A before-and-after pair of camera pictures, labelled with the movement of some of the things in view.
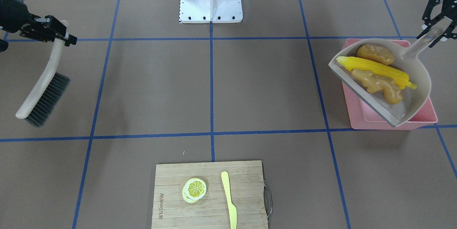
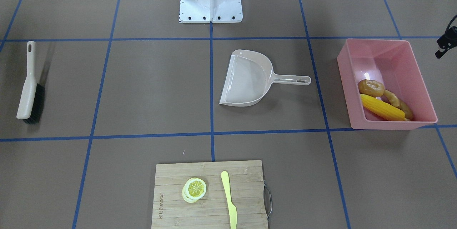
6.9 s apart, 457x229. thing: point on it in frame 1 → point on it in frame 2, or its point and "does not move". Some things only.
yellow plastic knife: x=232 y=208 does not move
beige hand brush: x=41 y=103 → x=33 y=97
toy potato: x=376 y=53 → x=370 y=88
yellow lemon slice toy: x=194 y=189 does not move
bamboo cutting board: x=212 y=210 does not move
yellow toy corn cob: x=386 y=72 → x=378 y=106
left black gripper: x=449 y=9 → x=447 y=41
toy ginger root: x=372 y=83 → x=393 y=99
